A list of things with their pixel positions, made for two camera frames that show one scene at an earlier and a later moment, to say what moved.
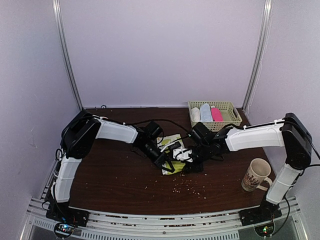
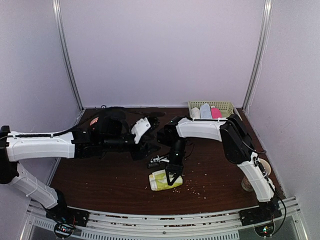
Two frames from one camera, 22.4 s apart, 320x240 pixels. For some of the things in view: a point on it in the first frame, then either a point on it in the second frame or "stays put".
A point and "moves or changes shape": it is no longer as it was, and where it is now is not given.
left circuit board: x=63 y=230 stays put
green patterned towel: x=178 y=166 moves or changes shape
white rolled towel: x=195 y=115 stays put
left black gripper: x=161 y=160 → x=142 y=152
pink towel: x=217 y=115 stays put
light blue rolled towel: x=205 y=113 stays put
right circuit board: x=264 y=230 stays put
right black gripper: x=191 y=168 → x=176 y=168
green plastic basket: x=231 y=116 stays put
